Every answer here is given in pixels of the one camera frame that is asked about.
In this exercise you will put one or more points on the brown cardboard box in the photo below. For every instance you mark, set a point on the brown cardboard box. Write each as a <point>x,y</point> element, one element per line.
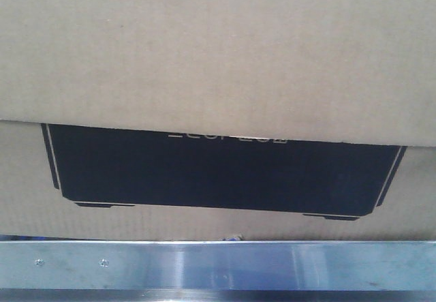
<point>360,71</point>

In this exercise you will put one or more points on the blue object behind rail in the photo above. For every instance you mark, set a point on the blue object behind rail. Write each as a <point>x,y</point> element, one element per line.
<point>234,238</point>

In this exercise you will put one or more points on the metal shelf rail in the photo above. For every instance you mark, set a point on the metal shelf rail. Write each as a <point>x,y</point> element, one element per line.
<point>218,271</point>

